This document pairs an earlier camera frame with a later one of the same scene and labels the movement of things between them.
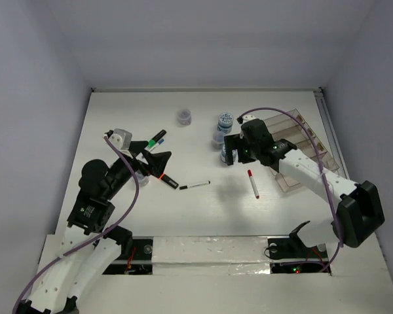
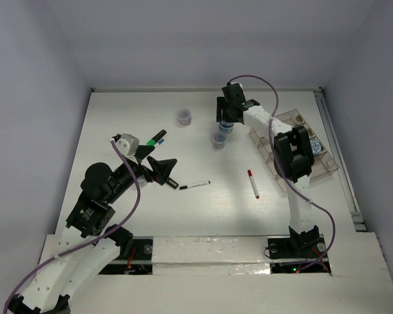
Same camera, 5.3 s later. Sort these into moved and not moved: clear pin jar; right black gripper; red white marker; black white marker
Moved: right black gripper
Not moved: red white marker; black white marker; clear pin jar
